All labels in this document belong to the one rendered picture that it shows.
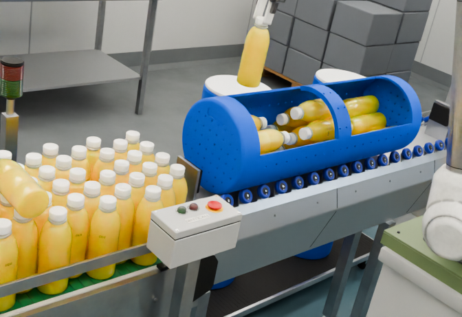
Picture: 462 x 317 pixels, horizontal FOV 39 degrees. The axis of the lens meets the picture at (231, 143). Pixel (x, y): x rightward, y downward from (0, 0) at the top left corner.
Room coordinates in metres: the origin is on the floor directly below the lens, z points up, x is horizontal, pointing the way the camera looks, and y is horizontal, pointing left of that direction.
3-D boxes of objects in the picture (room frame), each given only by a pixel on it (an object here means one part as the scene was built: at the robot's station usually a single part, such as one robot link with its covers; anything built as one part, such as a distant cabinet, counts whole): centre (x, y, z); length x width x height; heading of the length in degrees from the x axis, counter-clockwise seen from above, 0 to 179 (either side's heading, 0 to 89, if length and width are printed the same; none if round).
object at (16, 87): (1.69, 0.63, 1.18); 0.06 x 0.06 x 0.05
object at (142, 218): (1.41, 0.16, 1.00); 0.07 x 0.07 x 0.19
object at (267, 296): (2.64, -0.20, 0.08); 1.50 x 0.52 x 0.15; 136
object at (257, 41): (1.90, -0.02, 1.35); 0.07 x 0.07 x 0.19
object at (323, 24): (5.79, -0.74, 0.59); 1.20 x 0.80 x 1.19; 46
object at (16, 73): (1.69, 0.63, 1.23); 0.06 x 0.06 x 0.04
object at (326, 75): (2.87, -0.45, 1.03); 0.28 x 0.28 x 0.01
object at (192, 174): (1.70, 0.10, 0.99); 0.10 x 0.02 x 0.12; 45
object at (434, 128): (2.64, -0.84, 1.00); 0.10 x 0.04 x 0.15; 45
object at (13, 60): (1.69, 0.63, 1.18); 0.06 x 0.06 x 0.16
